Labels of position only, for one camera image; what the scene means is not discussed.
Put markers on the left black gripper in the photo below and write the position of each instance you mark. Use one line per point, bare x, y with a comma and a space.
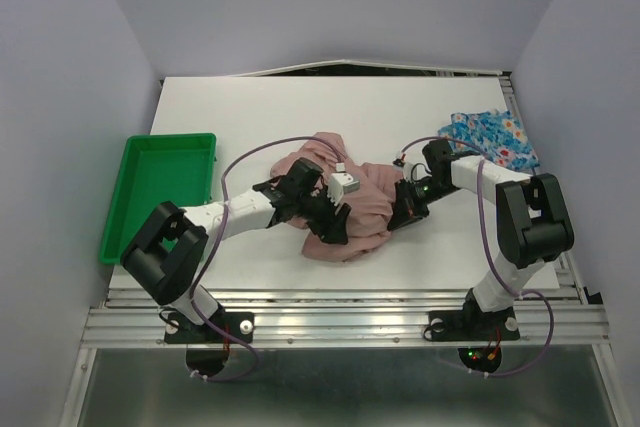
331, 229

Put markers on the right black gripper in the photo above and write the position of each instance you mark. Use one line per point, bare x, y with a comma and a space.
406, 209

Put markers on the pink skirt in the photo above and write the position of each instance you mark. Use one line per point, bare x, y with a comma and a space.
371, 205

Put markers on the blue floral skirt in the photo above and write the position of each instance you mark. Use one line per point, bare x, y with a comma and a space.
499, 134

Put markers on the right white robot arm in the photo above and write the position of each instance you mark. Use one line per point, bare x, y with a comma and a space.
524, 220

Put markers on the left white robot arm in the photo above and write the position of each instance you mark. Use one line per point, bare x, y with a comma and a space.
174, 244

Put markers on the green plastic bin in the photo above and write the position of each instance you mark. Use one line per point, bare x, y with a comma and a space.
154, 169

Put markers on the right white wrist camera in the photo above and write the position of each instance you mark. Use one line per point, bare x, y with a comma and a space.
407, 164

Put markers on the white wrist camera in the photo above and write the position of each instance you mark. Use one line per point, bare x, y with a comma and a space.
339, 185
407, 164

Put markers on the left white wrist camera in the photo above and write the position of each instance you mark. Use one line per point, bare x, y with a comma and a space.
339, 185

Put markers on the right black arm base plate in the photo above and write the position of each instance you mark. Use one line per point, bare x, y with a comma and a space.
458, 326

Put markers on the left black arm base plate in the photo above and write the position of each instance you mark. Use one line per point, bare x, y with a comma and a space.
180, 331

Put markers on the aluminium table frame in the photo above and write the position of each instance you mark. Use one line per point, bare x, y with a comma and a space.
352, 356

